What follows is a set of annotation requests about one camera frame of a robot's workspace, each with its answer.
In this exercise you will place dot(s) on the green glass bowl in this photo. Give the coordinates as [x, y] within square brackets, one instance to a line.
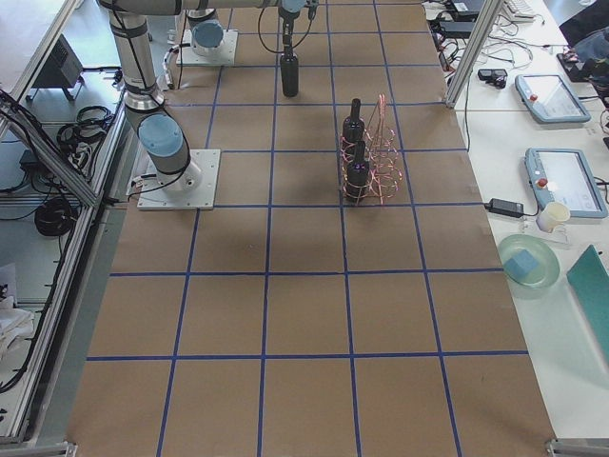
[547, 274]

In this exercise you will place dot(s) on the teal board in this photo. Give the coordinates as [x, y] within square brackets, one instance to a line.
[588, 278]

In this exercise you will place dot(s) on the blue teach pendant far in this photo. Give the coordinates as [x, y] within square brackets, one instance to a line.
[550, 99]

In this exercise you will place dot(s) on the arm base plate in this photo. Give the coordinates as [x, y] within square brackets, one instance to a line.
[193, 55]
[194, 189]

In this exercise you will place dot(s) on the black power adapter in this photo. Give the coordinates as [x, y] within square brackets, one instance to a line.
[504, 207]

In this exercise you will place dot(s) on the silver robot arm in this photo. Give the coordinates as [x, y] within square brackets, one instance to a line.
[159, 133]
[207, 32]

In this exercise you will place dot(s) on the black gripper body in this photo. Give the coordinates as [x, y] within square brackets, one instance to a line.
[287, 27]

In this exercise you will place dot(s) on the blue teach pendant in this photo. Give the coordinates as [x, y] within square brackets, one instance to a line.
[550, 99]
[564, 176]

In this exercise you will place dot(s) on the dark wine bottle in basket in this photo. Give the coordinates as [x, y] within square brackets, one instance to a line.
[357, 171]

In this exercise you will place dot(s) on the white paper cup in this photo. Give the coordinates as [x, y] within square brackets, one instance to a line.
[553, 215]

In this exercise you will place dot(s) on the dark wine bottle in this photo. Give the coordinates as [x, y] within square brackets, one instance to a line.
[289, 67]
[357, 171]

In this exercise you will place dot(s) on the copper wire wine basket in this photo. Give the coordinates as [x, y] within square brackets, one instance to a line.
[384, 176]

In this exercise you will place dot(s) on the blue sponge block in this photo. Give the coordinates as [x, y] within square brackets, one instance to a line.
[520, 264]

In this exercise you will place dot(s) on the blue teach pendant near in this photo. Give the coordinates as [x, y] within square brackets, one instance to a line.
[564, 176]

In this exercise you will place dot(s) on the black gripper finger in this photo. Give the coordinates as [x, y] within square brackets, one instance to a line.
[285, 36]
[290, 28]

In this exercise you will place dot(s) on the aluminium frame post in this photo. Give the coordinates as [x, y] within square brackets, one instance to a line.
[489, 12]

